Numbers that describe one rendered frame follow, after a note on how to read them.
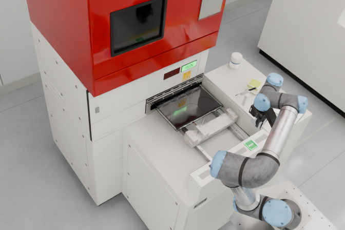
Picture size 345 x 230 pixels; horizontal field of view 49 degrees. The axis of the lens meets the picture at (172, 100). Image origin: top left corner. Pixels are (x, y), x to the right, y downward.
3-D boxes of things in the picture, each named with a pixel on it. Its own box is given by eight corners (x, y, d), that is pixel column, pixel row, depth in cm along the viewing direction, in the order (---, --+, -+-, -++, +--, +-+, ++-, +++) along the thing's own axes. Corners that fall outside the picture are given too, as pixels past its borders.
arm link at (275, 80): (264, 78, 171) (271, 69, 176) (257, 95, 179) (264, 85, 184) (281, 85, 169) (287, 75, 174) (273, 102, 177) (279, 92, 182)
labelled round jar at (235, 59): (226, 65, 253) (229, 54, 246) (233, 61, 256) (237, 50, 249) (233, 71, 249) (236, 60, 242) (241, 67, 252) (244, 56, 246)
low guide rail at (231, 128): (194, 96, 250) (194, 93, 248) (196, 95, 251) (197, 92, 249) (247, 147, 225) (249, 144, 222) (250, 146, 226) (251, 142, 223)
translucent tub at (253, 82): (244, 91, 237) (247, 83, 232) (249, 84, 241) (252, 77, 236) (255, 97, 234) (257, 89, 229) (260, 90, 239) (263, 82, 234)
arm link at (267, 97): (276, 101, 161) (284, 87, 168) (251, 96, 167) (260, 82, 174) (276, 115, 165) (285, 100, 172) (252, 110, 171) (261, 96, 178)
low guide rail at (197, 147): (161, 112, 237) (161, 109, 235) (164, 111, 238) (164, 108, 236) (214, 169, 212) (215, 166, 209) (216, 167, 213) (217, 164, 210)
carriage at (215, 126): (183, 138, 220) (183, 135, 218) (228, 113, 238) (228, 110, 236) (191, 148, 216) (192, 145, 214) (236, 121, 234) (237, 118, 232)
